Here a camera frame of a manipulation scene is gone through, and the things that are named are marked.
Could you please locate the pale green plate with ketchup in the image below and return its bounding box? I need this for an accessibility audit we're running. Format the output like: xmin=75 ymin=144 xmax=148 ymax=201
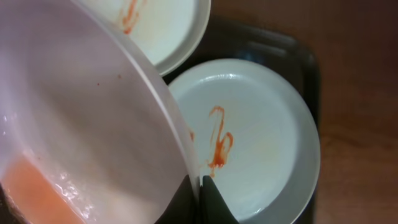
xmin=169 ymin=59 xmax=320 ymax=223

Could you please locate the white plate with ketchup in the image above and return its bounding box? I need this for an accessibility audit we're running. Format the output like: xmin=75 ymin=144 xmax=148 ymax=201
xmin=81 ymin=0 xmax=211 ymax=76

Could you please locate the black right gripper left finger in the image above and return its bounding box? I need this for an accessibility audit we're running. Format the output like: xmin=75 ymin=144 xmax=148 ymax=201
xmin=155 ymin=175 xmax=196 ymax=224

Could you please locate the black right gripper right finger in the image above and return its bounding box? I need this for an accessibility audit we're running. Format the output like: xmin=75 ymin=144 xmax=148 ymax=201
xmin=200 ymin=175 xmax=239 ymax=224

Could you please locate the brown serving tray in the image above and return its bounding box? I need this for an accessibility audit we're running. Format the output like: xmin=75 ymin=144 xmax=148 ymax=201
xmin=164 ymin=16 xmax=320 ymax=223

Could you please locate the pink plate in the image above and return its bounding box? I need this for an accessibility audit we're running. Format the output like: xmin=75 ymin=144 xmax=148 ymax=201
xmin=1 ymin=1 xmax=200 ymax=223

